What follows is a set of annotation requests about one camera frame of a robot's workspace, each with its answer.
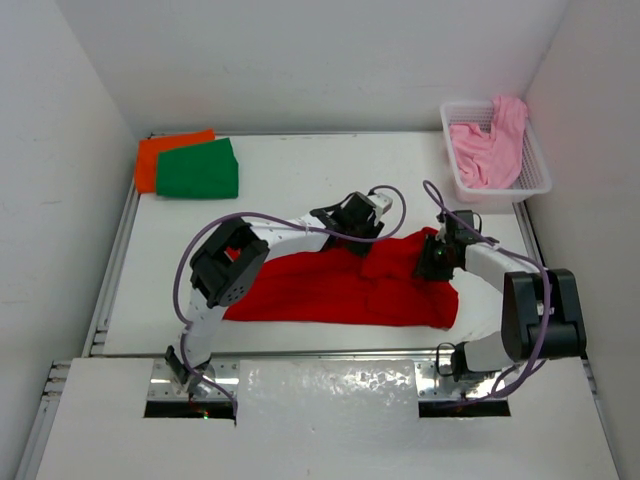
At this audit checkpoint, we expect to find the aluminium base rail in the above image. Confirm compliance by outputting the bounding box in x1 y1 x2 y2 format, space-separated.
44 344 511 401

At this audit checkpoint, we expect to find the pink t shirt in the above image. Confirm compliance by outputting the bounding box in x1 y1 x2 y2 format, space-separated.
449 96 528 189

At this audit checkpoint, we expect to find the green t shirt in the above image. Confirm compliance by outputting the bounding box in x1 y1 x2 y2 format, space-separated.
155 138 239 200

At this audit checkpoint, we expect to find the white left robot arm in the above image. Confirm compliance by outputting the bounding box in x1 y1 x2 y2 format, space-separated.
165 191 393 397

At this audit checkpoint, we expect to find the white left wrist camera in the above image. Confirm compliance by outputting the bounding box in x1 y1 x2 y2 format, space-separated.
367 192 393 218

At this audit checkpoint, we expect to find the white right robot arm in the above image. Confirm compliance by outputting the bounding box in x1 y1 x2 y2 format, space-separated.
414 210 587 381

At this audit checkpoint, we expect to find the orange t shirt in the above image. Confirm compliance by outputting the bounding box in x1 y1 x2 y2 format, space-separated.
134 129 215 194

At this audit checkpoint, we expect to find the white plastic bin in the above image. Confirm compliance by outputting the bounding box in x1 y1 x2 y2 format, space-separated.
440 101 552 207

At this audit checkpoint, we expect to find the red t shirt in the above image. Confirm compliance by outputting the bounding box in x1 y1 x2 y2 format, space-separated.
224 227 459 330

